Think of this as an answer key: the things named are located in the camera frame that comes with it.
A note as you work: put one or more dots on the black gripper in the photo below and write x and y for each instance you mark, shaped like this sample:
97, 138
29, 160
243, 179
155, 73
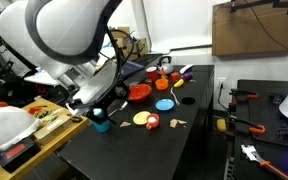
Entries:
98, 93

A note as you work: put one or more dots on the small yellow plate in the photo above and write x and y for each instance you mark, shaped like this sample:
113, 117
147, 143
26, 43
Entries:
141, 118

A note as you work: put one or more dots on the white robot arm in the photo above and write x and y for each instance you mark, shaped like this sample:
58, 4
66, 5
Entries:
64, 38

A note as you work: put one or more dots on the teal plastic cup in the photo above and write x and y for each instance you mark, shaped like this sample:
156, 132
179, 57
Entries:
103, 127

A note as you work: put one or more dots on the red bowl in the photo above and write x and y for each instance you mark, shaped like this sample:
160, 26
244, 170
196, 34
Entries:
139, 92

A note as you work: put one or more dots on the wooden side table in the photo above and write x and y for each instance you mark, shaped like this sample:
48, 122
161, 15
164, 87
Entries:
56, 129

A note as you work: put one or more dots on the small red mug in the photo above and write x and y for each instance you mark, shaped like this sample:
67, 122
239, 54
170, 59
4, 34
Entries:
152, 121

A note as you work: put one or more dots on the red plastic cup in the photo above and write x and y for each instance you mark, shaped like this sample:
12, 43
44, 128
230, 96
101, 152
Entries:
152, 73

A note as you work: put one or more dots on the orange bowl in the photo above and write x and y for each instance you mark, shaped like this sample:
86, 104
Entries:
161, 84

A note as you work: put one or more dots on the cardboard box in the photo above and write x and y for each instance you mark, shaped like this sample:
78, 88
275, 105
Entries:
131, 47

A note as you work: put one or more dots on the red cube block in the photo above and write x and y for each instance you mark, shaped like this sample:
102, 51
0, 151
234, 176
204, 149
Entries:
175, 76

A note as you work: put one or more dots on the toy banana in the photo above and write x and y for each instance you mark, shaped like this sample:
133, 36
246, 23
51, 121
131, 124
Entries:
179, 83

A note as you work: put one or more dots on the toy purple eggplant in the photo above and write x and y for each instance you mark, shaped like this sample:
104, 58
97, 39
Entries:
187, 76

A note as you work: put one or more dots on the white cloth bundle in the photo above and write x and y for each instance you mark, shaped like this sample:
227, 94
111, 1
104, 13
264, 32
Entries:
15, 124

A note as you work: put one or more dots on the yellow sponge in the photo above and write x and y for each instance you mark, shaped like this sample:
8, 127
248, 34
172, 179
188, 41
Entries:
221, 125

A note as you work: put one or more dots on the silver kettle black handle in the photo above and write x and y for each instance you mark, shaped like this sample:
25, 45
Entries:
164, 63

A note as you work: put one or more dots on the orange handled scraper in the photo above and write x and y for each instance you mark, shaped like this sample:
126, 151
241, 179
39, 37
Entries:
252, 154

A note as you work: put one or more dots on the orange handled clamp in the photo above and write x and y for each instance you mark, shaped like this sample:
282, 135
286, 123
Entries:
253, 128

